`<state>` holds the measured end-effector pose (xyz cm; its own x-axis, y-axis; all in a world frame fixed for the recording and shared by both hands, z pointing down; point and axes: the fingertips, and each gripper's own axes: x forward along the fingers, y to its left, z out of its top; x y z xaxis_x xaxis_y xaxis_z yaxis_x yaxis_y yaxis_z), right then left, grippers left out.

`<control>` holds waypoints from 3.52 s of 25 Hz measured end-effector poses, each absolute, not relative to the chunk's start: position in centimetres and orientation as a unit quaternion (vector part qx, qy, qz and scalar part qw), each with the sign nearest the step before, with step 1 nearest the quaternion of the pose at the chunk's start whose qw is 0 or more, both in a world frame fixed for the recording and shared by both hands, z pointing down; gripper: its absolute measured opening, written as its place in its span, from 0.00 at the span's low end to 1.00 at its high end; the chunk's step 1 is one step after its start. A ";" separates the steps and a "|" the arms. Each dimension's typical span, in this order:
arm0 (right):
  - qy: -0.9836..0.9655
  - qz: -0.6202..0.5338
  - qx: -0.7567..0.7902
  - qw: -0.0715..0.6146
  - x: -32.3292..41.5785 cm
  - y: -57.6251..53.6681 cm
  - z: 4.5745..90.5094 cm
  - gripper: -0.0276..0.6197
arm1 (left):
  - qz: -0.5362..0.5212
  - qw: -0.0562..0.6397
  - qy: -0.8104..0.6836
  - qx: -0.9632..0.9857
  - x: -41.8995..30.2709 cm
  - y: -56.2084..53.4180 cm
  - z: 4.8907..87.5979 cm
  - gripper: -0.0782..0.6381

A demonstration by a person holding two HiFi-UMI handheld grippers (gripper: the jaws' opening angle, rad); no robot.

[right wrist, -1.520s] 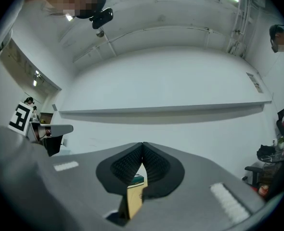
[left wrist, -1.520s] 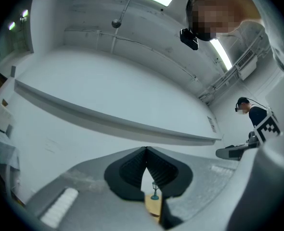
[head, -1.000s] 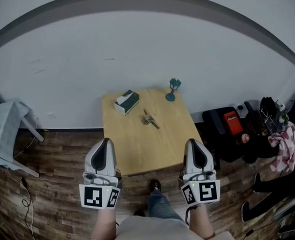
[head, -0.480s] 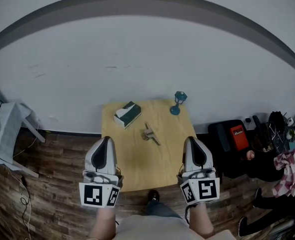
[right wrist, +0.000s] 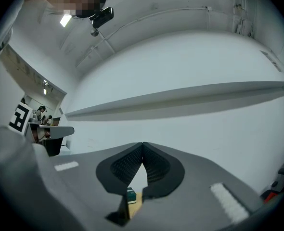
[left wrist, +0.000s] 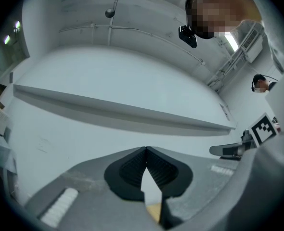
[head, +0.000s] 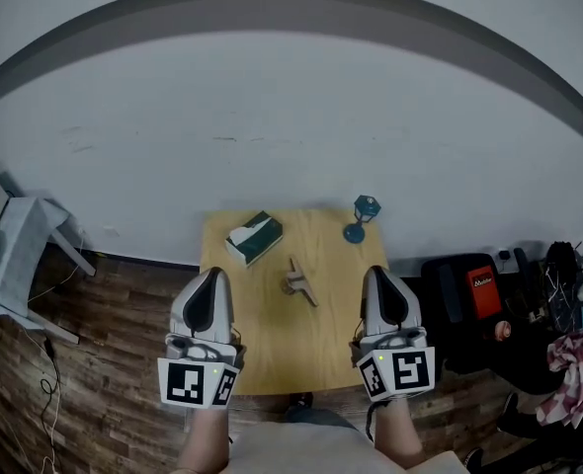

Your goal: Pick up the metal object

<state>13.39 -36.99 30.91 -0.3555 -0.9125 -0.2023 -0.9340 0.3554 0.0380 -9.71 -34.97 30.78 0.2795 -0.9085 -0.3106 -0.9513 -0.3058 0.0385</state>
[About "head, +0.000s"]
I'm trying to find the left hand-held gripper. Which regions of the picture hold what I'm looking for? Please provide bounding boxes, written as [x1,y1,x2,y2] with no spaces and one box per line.
[156,266,248,410]

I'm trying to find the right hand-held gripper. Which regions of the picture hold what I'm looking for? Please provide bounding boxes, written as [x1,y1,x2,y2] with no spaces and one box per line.
[348,264,437,405]

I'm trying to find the person's right forearm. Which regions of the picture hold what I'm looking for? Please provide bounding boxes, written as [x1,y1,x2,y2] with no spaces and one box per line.
[372,397,427,474]

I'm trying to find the person's left forearm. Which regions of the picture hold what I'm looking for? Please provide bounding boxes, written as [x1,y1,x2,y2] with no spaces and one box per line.
[176,404,231,474]

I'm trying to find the black office chair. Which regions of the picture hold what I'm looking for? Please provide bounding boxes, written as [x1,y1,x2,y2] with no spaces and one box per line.
[419,246,570,397]

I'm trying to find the green white tissue box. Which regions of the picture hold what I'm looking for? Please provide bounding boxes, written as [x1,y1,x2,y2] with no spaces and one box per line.
[223,209,286,270]

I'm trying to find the red black box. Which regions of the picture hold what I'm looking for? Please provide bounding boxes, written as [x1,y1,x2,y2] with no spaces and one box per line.
[464,265,504,322]

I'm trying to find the dark teal lantern ornament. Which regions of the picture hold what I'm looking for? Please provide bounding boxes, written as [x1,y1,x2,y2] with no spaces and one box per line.
[341,194,383,246]

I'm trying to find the person's dark trousers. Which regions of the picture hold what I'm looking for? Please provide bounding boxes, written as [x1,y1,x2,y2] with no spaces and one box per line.
[283,404,363,432]

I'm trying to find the white side table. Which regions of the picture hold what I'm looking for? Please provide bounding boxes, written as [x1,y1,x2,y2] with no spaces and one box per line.
[0,167,97,346]

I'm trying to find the person's beige shirt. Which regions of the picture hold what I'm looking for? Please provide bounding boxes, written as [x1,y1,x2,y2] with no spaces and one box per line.
[223,419,471,474]

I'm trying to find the pink checkered cloth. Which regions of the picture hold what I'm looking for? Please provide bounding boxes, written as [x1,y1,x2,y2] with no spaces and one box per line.
[535,313,583,430]

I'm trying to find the yellow wooden pedestal table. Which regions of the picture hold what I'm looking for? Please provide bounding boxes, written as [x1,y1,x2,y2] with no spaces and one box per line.
[199,206,392,397]

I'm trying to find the black floor cable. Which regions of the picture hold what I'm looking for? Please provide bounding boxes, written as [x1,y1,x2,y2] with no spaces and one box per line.
[41,337,63,474]

